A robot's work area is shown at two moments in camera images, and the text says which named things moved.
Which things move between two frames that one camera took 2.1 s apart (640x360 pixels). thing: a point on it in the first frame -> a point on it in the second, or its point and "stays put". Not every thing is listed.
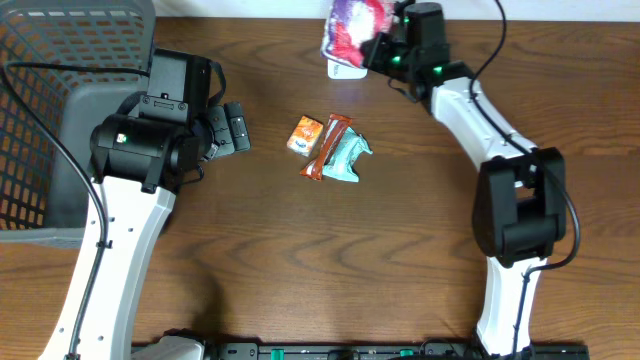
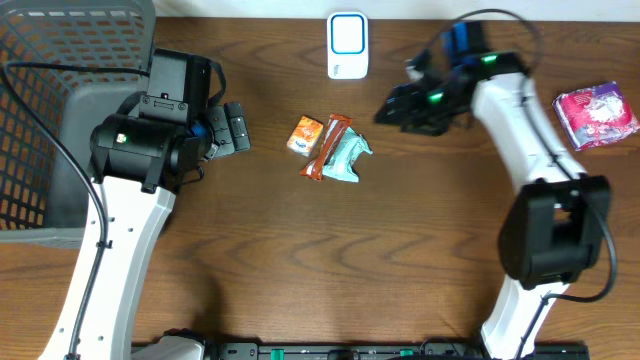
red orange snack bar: (336, 127) stays put
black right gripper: (375, 59) -> (403, 100)
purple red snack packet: (351, 24) -> (595, 114)
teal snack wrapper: (341, 166) stays put
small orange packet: (305, 135) stays put
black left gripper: (236, 126) stays put
